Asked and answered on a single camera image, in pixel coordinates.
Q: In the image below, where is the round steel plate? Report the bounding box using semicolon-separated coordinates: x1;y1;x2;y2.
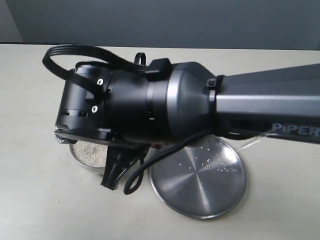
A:
148;135;247;219

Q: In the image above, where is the black camera cable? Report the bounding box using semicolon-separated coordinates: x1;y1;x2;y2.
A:
123;129;213;196

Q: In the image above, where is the steel bowl of rice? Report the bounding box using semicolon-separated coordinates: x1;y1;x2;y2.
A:
69;141;108;175

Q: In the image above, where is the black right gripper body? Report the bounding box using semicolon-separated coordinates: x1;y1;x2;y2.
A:
54;61;113;146

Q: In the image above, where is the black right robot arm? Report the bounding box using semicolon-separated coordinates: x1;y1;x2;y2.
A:
55;60;320;148

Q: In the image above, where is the black flat ribbon cable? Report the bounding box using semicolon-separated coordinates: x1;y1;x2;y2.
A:
42;44;151;101

